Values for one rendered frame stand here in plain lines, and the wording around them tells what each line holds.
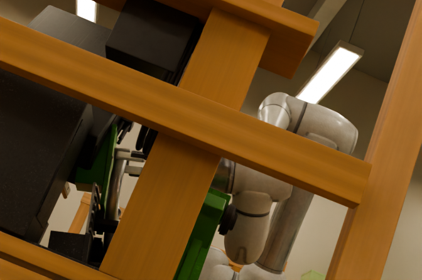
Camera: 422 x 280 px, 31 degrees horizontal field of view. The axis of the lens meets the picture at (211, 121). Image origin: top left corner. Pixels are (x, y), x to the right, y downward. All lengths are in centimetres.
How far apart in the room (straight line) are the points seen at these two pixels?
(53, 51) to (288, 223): 114
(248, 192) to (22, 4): 654
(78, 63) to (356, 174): 60
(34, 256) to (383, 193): 71
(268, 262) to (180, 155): 100
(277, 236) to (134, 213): 101
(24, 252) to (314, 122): 117
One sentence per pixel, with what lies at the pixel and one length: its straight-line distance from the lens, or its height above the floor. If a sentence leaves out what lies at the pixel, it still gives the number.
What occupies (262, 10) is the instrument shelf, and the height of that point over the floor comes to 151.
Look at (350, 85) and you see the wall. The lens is 845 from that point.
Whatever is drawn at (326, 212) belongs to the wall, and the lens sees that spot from 796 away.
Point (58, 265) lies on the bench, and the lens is 151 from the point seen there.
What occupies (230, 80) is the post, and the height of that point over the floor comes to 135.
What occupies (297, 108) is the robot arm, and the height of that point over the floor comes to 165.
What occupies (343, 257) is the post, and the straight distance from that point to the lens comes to 157.
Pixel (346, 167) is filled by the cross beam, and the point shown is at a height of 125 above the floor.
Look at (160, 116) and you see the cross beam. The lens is 153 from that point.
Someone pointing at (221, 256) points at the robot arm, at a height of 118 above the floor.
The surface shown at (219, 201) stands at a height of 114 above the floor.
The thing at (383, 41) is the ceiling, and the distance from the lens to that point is 787.
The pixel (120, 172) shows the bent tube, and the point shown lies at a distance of 186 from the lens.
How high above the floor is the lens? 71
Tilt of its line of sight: 20 degrees up
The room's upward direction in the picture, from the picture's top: 22 degrees clockwise
